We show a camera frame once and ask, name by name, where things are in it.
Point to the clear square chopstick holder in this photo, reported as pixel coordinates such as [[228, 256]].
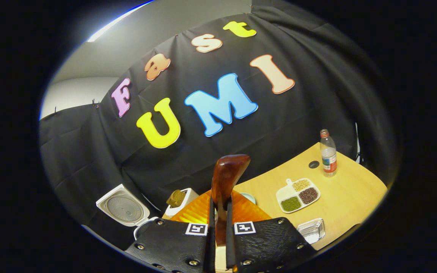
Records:
[[311, 230]]

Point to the brown wooden spoon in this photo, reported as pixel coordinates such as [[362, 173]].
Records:
[[228, 174]]

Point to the clear plastic water bottle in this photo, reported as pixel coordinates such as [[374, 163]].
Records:
[[328, 157]]

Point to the black table grommet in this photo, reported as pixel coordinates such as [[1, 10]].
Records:
[[313, 164]]

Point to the pale green plate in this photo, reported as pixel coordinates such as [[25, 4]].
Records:
[[249, 197]]

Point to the brown bread slice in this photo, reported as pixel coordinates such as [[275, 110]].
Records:
[[176, 198]]

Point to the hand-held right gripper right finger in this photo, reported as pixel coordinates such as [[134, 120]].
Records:
[[271, 246]]

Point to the white toaster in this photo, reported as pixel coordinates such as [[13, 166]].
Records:
[[192, 194]]

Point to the black backdrop cloth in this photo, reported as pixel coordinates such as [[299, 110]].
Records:
[[298, 125]]

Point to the white rice cooker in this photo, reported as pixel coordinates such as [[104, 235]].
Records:
[[123, 208]]

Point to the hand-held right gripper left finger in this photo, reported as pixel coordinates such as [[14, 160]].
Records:
[[169, 246]]

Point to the white divided bean dish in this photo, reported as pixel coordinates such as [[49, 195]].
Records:
[[285, 193]]

